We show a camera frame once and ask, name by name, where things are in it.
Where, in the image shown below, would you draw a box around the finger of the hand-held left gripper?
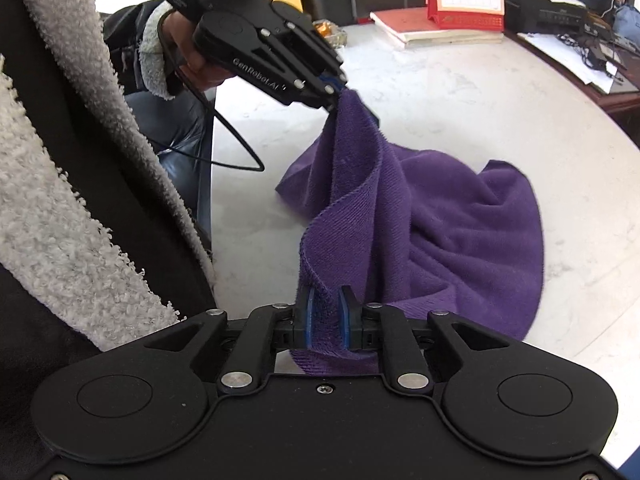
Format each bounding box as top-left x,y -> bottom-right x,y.
264,2 -> 347,87
234,35 -> 342,112

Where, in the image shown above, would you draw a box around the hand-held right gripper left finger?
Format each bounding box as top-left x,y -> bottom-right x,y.
142,287 -> 316,396

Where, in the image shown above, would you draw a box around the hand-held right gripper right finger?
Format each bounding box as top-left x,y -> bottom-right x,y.
337,285 -> 511,396

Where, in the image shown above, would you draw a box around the purple towel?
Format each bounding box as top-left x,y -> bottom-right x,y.
275,87 -> 546,378

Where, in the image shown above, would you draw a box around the person's left forearm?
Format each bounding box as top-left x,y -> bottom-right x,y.
102,0 -> 178,100

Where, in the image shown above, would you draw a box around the person's left hand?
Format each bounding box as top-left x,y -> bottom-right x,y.
164,12 -> 237,89

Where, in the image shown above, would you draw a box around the glass ashtray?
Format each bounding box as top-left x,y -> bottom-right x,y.
314,19 -> 347,48

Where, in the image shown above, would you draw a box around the red book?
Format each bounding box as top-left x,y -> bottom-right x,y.
370,10 -> 505,50

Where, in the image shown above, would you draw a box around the person's blue jeans leg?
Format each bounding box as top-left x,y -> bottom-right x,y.
125,87 -> 216,241

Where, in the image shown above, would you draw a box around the small black printer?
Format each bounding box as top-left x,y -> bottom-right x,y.
502,0 -> 588,36

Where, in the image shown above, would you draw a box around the white papers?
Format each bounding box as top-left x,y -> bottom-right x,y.
517,32 -> 626,95

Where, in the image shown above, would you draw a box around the black fleece-lined jacket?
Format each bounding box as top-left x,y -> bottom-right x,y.
0,0 -> 218,480

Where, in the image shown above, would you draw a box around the wooden desk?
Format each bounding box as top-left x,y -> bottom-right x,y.
502,0 -> 640,116

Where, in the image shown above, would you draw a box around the blue bag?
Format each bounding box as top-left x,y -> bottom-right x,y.
612,4 -> 640,46

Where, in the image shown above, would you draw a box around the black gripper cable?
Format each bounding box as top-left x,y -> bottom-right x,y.
155,67 -> 266,173

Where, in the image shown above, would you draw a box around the black cable bundle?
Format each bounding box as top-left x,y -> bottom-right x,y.
557,32 -> 640,78

